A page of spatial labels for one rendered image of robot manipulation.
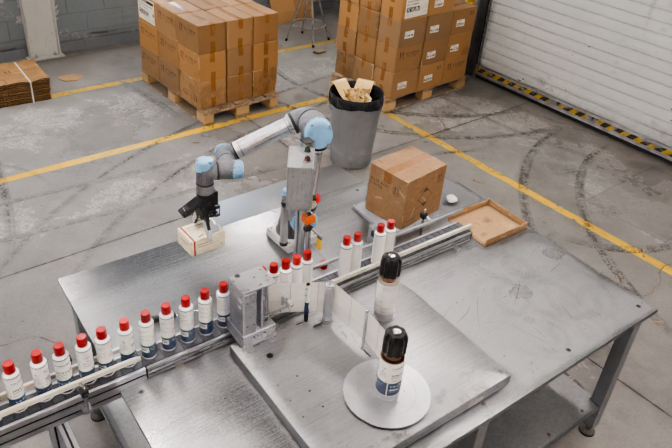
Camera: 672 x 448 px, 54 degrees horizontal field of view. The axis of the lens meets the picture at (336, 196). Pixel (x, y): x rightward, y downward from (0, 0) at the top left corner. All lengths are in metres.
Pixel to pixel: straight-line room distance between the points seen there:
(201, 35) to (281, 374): 3.80
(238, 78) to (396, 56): 1.46
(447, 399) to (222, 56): 4.13
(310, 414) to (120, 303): 0.96
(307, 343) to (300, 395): 0.25
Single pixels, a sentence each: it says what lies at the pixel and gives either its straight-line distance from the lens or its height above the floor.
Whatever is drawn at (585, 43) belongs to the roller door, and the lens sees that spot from 6.79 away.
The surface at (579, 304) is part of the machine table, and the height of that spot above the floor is 0.83.
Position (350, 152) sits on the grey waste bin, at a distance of 5.33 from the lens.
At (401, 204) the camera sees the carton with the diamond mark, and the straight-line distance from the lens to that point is 3.17.
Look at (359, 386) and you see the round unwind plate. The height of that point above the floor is 0.89.
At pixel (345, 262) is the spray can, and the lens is 2.79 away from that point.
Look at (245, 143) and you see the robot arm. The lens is 2.81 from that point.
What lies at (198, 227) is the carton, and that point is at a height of 1.03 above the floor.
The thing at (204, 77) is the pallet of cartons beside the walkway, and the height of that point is 0.44.
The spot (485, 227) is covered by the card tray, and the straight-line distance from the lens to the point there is 3.41.
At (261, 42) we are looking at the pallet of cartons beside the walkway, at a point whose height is 0.65.
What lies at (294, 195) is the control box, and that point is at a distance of 2.48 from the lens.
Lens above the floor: 2.68
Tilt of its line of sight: 32 degrees down
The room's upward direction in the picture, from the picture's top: 5 degrees clockwise
